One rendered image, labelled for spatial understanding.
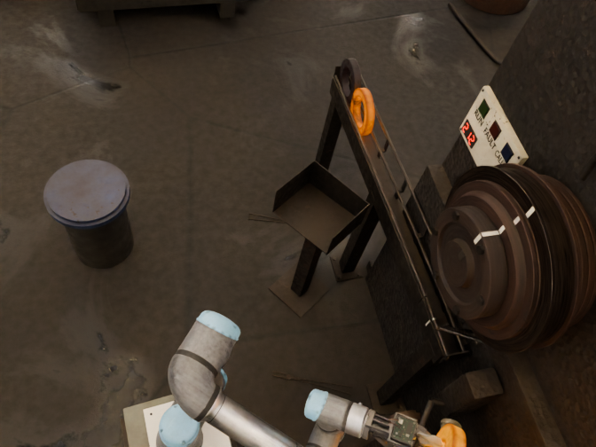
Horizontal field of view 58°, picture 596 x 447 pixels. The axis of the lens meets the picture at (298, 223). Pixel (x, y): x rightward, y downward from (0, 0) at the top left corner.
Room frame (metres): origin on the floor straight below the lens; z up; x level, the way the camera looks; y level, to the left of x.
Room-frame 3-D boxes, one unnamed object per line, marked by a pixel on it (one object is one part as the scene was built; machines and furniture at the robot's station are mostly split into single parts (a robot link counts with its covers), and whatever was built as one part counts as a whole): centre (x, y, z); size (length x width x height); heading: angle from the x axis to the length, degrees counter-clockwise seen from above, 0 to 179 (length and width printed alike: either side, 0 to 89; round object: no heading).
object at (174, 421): (0.32, 0.19, 0.49); 0.13 x 0.12 x 0.14; 167
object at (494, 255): (0.74, -0.43, 1.11); 0.28 x 0.06 x 0.28; 25
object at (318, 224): (1.12, -0.06, 0.36); 0.26 x 0.20 x 0.72; 60
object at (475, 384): (0.58, -0.63, 0.68); 0.11 x 0.08 x 0.24; 115
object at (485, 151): (1.14, -0.47, 1.15); 0.26 x 0.02 x 0.18; 25
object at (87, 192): (1.08, 0.83, 0.22); 0.32 x 0.32 x 0.43
